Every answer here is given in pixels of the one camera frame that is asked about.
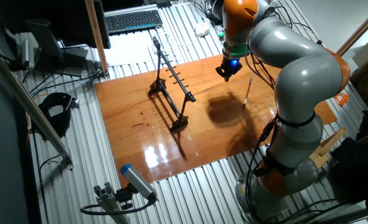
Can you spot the white rounded plastic object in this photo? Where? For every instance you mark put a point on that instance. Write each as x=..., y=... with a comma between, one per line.
x=202, y=29

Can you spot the pale wooden block stand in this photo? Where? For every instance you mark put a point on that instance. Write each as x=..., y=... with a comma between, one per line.
x=327, y=149

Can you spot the light wooden frame beam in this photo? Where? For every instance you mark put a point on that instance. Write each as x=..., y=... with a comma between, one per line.
x=358, y=31
x=96, y=37

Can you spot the silver camera with blue cap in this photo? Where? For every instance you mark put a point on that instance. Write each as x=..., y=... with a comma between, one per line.
x=137, y=182

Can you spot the aluminium profile post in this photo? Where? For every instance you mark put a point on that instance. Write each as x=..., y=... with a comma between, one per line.
x=109, y=202

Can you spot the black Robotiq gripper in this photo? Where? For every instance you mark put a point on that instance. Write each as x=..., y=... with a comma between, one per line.
x=233, y=64

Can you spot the grey metal rail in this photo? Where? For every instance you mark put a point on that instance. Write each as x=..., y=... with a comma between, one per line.
x=31, y=105

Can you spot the thin brown calligraphy brush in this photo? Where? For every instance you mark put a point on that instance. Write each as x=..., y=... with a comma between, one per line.
x=248, y=91

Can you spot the white paper sheet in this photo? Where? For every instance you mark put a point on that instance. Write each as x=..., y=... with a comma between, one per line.
x=127, y=49

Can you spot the black computer monitor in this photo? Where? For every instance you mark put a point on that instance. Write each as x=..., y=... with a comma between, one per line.
x=71, y=18

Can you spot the black computer keyboard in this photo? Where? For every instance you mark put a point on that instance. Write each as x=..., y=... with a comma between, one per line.
x=133, y=21

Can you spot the glossy brown wooden board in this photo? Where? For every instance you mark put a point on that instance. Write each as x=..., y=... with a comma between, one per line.
x=140, y=109

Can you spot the black round fan device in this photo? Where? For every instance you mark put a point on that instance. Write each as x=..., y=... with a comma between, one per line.
x=213, y=11

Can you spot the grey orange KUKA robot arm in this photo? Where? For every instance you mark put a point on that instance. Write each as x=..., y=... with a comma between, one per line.
x=308, y=74

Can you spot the silver cylindrical camera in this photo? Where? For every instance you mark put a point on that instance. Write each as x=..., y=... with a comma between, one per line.
x=28, y=54

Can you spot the black ornate pen rack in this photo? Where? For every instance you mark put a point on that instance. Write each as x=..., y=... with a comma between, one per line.
x=180, y=122

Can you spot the orange green toy shovel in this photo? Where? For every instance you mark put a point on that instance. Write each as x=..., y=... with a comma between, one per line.
x=342, y=99

